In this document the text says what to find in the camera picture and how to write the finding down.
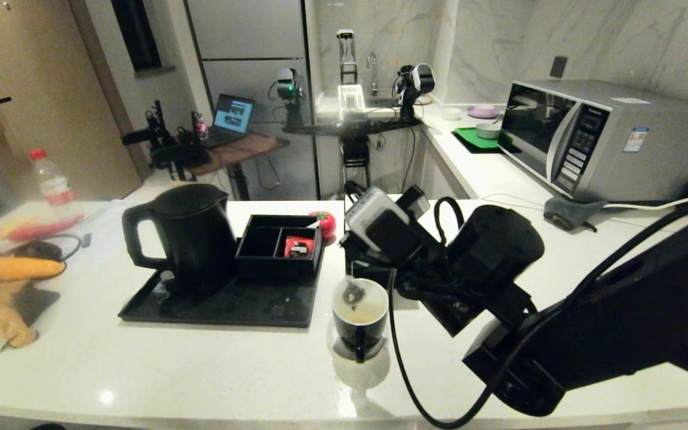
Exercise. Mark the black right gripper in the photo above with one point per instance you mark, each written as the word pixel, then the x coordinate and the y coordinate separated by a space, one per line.
pixel 421 275

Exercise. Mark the black compartment organizer box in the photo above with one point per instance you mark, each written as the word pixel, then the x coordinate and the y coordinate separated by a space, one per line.
pixel 260 245

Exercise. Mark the dark wall socket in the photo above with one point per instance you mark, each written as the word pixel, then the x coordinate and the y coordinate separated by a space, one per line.
pixel 558 67

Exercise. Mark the tan wooden door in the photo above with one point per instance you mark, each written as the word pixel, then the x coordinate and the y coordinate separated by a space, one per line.
pixel 39 71

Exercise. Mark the open laptop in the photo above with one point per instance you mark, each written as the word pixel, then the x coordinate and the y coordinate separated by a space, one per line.
pixel 233 116

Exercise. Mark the grey bowl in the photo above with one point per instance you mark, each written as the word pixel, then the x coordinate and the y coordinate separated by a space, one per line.
pixel 487 131

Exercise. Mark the red elongated object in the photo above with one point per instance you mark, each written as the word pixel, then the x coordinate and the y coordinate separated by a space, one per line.
pixel 39 230

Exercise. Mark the black tissue box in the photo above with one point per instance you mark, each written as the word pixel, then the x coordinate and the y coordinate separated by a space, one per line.
pixel 374 272

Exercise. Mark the chrome faucet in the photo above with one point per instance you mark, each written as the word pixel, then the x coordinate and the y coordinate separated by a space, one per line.
pixel 374 77

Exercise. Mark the dark window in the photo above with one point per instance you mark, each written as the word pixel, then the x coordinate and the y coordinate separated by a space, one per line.
pixel 135 36

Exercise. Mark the plastic water bottle red cap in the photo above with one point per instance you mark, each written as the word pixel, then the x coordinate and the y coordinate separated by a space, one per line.
pixel 54 185

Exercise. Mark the silver microwave oven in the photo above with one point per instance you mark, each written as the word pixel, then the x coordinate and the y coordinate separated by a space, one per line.
pixel 648 155

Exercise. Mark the purple plate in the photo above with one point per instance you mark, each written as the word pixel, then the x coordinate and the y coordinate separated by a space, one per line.
pixel 482 111

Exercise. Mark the wooden desk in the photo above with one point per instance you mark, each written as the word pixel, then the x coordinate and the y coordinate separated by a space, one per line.
pixel 242 152

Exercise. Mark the printed white paper sheet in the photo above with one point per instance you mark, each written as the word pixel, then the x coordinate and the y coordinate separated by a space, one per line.
pixel 105 215

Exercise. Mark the black mug white inside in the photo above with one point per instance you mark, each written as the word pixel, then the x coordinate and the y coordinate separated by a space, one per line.
pixel 359 334

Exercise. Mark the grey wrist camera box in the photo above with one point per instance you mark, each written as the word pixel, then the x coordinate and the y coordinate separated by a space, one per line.
pixel 374 215

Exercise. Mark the small white bowl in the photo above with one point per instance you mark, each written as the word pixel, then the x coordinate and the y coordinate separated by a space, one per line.
pixel 451 113

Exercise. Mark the red tomato kitchen timer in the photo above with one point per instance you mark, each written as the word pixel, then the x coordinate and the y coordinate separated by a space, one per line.
pixel 326 225

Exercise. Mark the black electric kettle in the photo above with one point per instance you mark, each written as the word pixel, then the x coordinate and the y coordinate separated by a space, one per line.
pixel 197 239

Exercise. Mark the dark grey cloth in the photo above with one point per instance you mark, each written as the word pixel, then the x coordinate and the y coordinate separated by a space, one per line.
pixel 565 210

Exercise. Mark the black serving tray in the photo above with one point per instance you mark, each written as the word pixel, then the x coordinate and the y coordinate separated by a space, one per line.
pixel 224 310

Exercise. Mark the green tray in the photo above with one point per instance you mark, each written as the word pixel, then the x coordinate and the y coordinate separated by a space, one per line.
pixel 469 137

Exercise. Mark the red tea packet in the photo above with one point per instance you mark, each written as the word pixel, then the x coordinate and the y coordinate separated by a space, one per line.
pixel 293 248

